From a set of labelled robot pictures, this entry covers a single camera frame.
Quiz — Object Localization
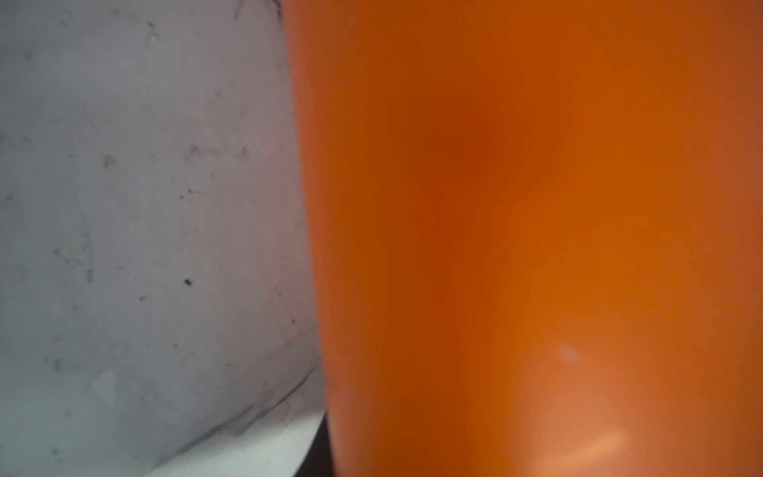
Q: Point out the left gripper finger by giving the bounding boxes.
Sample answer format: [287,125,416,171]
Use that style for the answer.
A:
[294,413,336,477]

